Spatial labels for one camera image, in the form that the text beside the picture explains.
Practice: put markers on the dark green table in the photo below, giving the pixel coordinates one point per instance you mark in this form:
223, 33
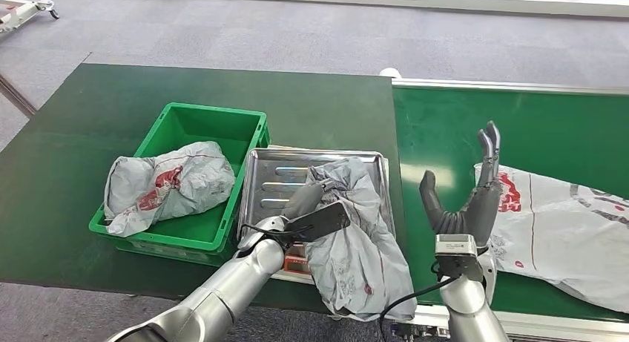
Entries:
147, 84

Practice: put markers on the grey slim mailer package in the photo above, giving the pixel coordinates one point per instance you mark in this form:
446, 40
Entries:
359, 261

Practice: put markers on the white wheeled cart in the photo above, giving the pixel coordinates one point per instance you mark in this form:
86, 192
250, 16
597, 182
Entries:
19, 13

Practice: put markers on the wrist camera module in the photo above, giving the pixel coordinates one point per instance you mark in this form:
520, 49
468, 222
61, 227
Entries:
319, 222
454, 244

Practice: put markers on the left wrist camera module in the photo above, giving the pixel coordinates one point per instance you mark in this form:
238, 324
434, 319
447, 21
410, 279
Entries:
319, 222

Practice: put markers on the green conveyor belt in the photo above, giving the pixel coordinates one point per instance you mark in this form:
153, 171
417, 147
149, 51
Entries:
540, 123

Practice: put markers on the white electronic scale body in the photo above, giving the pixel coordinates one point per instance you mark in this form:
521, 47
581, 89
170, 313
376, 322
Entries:
295, 265

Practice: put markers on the large flat grey mailer package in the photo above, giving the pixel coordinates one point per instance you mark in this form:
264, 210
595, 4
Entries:
565, 231

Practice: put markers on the green plastic basket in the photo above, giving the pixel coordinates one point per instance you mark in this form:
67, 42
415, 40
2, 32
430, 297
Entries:
206, 123

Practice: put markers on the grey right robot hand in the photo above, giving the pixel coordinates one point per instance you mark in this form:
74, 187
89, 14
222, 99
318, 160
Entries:
471, 217

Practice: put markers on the white round cap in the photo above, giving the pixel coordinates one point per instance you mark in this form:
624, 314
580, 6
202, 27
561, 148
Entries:
390, 73

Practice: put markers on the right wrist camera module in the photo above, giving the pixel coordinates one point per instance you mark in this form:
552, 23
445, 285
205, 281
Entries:
454, 244

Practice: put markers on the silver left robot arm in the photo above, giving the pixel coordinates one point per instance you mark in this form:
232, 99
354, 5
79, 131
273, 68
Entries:
231, 285

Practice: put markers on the grey crumpled mailer package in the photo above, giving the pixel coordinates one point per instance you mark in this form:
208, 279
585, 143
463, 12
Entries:
191, 177

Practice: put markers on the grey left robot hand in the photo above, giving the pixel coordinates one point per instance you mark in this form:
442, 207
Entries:
304, 199

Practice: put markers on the steel scale tray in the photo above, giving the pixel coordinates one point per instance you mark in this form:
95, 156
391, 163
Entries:
275, 168

